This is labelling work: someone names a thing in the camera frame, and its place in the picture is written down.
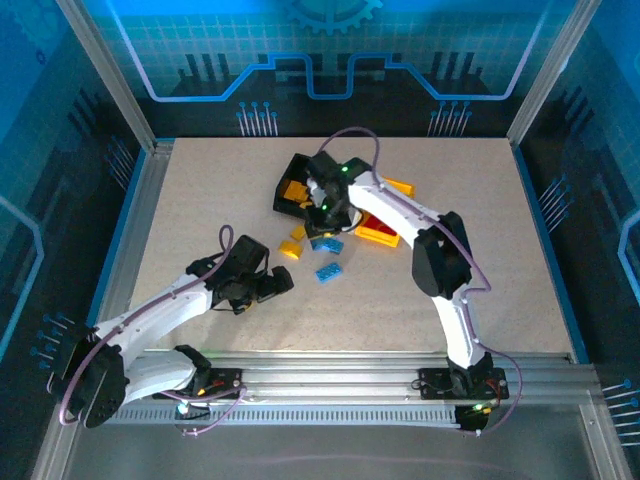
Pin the yellow lego brick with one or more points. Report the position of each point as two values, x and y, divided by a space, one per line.
298 233
294 191
305 203
290 249

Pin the black plastic bin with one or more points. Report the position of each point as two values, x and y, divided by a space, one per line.
295 165

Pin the yellow plastic bin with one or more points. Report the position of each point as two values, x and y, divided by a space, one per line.
380 240

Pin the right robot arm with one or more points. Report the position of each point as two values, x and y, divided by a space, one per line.
390 205

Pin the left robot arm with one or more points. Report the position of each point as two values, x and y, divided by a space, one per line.
150 317

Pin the blue lego brick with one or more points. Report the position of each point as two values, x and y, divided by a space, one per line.
327 245
329 273

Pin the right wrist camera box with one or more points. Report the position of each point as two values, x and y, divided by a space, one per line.
315 188

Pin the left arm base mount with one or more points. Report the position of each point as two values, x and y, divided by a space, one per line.
225 382

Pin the aluminium frame rail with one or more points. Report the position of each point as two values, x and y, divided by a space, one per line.
325 380

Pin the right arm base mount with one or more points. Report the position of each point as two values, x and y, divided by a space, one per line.
435 382

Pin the aluminium frame post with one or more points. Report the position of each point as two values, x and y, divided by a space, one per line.
107 75
550 75

